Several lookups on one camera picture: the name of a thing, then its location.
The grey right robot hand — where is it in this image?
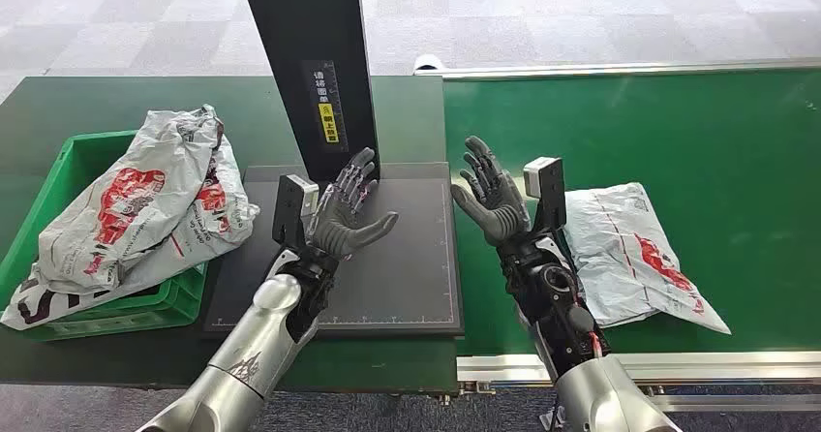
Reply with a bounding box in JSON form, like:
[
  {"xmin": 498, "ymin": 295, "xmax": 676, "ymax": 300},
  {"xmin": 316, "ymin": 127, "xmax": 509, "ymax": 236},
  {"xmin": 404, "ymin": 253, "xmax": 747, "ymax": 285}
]
[{"xmin": 449, "ymin": 136, "xmax": 532, "ymax": 248}]

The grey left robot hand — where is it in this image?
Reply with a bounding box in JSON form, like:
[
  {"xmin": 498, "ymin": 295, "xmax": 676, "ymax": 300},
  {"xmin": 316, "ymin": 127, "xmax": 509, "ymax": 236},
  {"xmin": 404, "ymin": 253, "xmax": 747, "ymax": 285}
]
[{"xmin": 306, "ymin": 147, "xmax": 401, "ymax": 262}]

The grey poly mailer package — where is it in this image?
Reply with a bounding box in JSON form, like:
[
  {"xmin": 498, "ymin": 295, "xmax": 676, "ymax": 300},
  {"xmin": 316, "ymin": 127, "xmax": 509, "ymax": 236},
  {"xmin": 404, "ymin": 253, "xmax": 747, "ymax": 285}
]
[{"xmin": 563, "ymin": 181, "xmax": 733, "ymax": 336}]

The black inbound scanner machine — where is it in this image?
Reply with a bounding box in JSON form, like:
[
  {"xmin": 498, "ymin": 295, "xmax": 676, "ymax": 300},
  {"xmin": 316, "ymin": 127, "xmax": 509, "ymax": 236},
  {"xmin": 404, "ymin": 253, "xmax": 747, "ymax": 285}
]
[{"xmin": 201, "ymin": 0, "xmax": 467, "ymax": 341}]

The white conveyor roller cap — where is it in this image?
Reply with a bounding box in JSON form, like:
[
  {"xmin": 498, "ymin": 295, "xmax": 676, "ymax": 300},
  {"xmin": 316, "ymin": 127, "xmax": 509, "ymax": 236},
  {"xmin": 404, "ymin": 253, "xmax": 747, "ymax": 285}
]
[{"xmin": 413, "ymin": 53, "xmax": 447, "ymax": 75}]

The green conveyor belt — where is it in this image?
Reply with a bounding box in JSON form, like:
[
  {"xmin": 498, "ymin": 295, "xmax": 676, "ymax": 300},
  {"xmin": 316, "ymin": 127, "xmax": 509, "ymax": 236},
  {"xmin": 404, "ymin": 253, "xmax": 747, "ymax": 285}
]
[{"xmin": 442, "ymin": 68, "xmax": 821, "ymax": 357}]

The grey red-print mailer bag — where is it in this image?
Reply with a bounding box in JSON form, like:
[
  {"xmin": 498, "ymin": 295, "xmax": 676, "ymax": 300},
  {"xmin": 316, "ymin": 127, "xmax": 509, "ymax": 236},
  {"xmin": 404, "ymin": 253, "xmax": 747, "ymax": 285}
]
[{"xmin": 37, "ymin": 103, "xmax": 226, "ymax": 295}]

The green plastic crate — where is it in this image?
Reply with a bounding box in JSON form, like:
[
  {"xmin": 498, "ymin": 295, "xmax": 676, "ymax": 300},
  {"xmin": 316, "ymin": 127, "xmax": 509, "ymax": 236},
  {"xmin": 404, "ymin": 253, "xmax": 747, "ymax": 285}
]
[{"xmin": 0, "ymin": 129, "xmax": 210, "ymax": 344}]

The dark green table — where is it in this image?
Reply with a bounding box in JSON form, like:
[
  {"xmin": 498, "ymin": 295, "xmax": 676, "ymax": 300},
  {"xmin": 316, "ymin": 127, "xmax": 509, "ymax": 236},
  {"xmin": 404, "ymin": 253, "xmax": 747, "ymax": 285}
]
[{"xmin": 0, "ymin": 75, "xmax": 460, "ymax": 395}]

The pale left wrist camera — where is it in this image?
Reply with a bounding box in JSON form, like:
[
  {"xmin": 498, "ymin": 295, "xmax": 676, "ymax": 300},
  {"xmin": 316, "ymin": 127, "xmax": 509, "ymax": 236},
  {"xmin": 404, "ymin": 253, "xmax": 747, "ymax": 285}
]
[{"xmin": 272, "ymin": 173, "xmax": 320, "ymax": 251}]

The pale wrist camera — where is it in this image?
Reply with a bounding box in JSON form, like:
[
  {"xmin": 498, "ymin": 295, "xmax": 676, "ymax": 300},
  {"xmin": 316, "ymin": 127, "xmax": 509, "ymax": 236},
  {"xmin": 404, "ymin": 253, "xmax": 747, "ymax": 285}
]
[
  {"xmin": 272, "ymin": 173, "xmax": 320, "ymax": 251},
  {"xmin": 522, "ymin": 156, "xmax": 569, "ymax": 234}
]

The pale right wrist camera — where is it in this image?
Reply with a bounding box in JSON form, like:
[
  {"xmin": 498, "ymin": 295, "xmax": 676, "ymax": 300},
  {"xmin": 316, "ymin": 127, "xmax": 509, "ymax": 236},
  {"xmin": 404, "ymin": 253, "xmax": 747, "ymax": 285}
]
[{"xmin": 522, "ymin": 156, "xmax": 569, "ymax": 234}]

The aluminium conveyor side rail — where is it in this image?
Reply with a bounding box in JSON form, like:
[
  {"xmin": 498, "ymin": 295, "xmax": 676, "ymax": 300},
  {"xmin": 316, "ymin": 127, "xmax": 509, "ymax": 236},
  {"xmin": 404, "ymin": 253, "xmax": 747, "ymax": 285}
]
[
  {"xmin": 456, "ymin": 351, "xmax": 821, "ymax": 415},
  {"xmin": 413, "ymin": 56, "xmax": 821, "ymax": 80}
]

